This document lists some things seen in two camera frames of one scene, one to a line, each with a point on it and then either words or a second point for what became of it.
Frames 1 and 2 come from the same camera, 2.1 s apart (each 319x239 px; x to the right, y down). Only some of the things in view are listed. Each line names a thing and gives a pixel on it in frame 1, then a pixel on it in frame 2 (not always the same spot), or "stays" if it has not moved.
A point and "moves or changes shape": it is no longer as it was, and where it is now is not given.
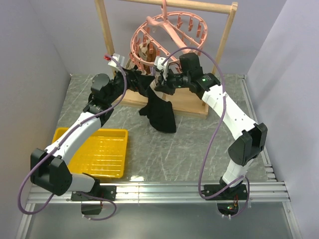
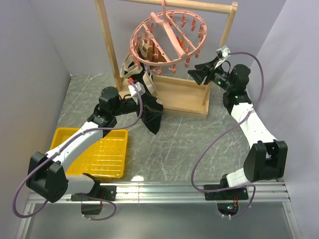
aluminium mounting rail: (260, 192) stays
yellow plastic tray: (104, 156) stays
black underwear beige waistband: (160, 111) moves or changes shape
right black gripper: (165, 89) to (199, 74)
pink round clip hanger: (170, 35) stays
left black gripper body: (134, 85) to (128, 105)
